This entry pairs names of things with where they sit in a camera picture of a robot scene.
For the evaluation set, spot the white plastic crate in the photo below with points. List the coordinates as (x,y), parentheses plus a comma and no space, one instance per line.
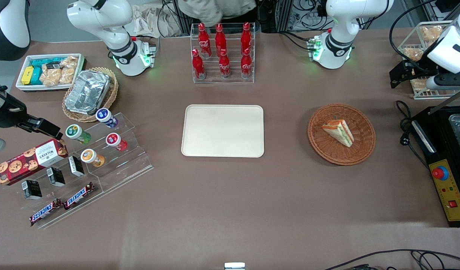
(23,60)

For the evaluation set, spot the red lid cup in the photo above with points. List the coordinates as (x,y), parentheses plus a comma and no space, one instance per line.
(113,139)

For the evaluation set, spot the snickers chocolate bar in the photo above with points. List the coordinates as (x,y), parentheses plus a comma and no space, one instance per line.
(46,212)
(79,195)

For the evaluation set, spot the aluminium profile bar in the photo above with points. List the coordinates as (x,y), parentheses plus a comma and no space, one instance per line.
(449,103)

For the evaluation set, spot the triangle sandwich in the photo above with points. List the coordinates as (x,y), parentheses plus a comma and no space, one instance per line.
(340,131)

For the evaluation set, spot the small teal snack pack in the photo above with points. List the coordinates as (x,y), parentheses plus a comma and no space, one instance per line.
(36,77)

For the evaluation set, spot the small black carton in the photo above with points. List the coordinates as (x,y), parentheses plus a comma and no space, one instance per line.
(32,189)
(76,165)
(56,176)

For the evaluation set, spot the long teal snack pack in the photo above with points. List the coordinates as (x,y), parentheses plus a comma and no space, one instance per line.
(42,62)

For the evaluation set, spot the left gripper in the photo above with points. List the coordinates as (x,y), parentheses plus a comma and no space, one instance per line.
(415,69)

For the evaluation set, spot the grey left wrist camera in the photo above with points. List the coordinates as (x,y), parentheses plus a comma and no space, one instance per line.
(445,81)

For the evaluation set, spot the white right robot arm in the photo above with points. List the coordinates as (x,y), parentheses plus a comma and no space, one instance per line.
(102,18)

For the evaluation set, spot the clear acrylic stepped cup stand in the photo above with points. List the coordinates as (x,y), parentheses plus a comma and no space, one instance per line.
(132,161)

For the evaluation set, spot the red cola bottle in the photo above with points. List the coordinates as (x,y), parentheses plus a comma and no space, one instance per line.
(224,65)
(204,41)
(246,64)
(198,65)
(246,37)
(220,39)

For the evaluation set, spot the clear bag of crackers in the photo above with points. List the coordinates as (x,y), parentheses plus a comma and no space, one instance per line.
(50,77)
(68,71)

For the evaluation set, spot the orange lid cup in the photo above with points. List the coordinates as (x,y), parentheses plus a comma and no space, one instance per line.
(89,155)

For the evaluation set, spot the green lid cup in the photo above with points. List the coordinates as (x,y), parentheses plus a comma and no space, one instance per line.
(75,132)

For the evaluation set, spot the oval light wicker basket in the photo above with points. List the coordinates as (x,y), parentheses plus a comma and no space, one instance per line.
(111,93)

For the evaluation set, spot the clear bag of fried snacks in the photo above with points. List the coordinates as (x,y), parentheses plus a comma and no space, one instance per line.
(413,54)
(420,83)
(432,33)

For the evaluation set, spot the person in beige jacket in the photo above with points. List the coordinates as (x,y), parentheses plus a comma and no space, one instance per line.
(215,9)

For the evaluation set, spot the clear acrylic stepped snack stand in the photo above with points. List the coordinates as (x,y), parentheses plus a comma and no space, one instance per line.
(57,217)

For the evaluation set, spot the blue lid cup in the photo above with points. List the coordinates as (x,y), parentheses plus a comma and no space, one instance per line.
(104,114)

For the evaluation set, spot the red tartan cookie box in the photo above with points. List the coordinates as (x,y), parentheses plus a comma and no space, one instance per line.
(27,163)

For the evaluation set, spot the aluminium foil tray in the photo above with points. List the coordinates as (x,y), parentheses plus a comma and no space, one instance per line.
(87,92)

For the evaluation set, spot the black appliance with yellow panel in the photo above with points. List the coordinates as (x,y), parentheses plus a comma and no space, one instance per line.
(440,150)

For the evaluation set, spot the beige cloth bag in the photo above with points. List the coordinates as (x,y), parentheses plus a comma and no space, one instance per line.
(147,22)

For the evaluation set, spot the round brown wicker basket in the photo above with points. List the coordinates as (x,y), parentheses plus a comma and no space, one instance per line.
(327,150)

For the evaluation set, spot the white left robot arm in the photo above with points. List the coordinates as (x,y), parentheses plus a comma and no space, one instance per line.
(340,22)

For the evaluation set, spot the yellow snack pack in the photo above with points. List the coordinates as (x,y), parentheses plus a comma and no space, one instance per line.
(27,75)

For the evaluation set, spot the cream plastic tray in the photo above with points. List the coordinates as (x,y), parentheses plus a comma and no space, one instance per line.
(222,131)

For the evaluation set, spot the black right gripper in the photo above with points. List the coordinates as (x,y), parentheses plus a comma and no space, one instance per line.
(9,115)

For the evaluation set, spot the clear acrylic bottle rack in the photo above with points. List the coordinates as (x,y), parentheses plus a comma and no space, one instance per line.
(233,77)

